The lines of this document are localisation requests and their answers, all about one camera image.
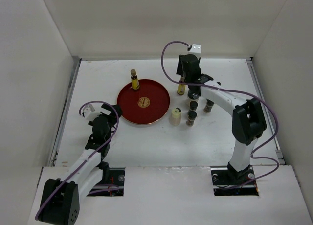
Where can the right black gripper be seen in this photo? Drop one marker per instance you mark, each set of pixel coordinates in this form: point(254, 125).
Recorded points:
point(179, 71)

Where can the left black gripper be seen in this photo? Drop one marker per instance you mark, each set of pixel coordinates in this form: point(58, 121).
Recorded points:
point(112, 121)

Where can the yellow label sauce bottle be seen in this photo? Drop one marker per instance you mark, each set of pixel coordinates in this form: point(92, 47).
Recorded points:
point(181, 86)
point(134, 80)

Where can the large black cap shaker bottle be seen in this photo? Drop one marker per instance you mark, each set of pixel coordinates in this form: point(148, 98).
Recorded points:
point(192, 96)

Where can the small black cap spice jar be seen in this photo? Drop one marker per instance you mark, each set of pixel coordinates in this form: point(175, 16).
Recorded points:
point(191, 118)

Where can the cream cap rice shaker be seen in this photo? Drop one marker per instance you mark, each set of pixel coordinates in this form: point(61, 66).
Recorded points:
point(175, 117)

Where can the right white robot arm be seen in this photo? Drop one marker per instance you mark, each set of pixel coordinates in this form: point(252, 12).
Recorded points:
point(248, 121)

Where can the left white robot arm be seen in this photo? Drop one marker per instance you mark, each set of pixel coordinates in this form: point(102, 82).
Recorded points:
point(61, 197)

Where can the red round lacquer tray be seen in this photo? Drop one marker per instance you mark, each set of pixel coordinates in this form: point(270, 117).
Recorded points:
point(146, 105)

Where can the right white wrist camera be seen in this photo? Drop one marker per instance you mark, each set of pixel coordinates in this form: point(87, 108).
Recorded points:
point(194, 49)

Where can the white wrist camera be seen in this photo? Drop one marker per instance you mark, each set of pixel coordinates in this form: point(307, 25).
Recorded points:
point(89, 112)
point(194, 49)

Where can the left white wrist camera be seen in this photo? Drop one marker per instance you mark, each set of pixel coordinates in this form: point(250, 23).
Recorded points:
point(89, 112)

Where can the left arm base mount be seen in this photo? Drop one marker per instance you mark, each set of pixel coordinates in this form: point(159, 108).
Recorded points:
point(111, 186)

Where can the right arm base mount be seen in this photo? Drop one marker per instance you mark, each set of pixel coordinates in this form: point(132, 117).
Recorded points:
point(225, 184)

